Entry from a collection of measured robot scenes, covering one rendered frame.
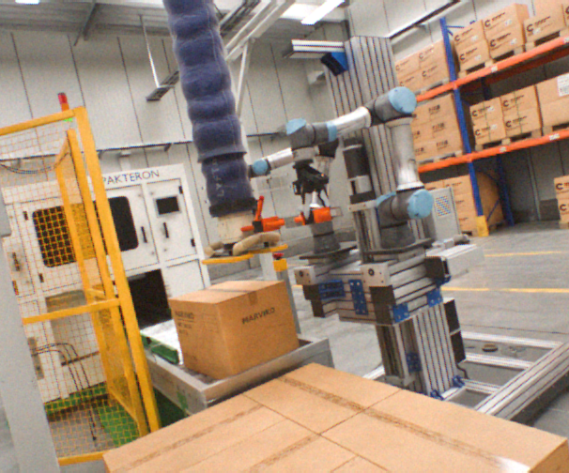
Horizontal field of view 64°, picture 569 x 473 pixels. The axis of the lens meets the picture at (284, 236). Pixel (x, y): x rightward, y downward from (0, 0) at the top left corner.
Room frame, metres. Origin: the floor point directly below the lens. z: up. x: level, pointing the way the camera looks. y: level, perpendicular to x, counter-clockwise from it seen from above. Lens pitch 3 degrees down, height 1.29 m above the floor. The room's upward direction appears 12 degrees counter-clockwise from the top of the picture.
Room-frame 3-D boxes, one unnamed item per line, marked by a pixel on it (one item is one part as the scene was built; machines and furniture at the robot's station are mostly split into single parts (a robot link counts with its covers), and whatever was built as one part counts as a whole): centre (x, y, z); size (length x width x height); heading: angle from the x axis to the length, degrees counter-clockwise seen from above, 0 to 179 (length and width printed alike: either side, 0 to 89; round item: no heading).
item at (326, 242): (2.43, -0.21, 1.09); 0.15 x 0.15 x 0.10
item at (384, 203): (2.01, -0.49, 1.20); 0.13 x 0.12 x 0.14; 26
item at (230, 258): (2.12, 0.29, 1.15); 0.34 x 0.10 x 0.05; 35
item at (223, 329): (2.44, 0.38, 0.75); 0.60 x 0.40 x 0.40; 35
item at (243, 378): (2.15, 0.20, 0.58); 0.70 x 0.03 x 0.06; 121
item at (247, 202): (2.17, 0.20, 1.37); 0.23 x 0.23 x 0.04
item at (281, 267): (2.90, 0.07, 0.50); 0.07 x 0.07 x 1.00; 31
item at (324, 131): (1.75, -0.21, 1.55); 0.11 x 0.11 x 0.08; 26
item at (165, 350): (3.32, 1.21, 0.60); 1.60 x 0.10 x 0.09; 31
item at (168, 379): (2.99, 1.08, 0.50); 2.31 x 0.05 x 0.19; 31
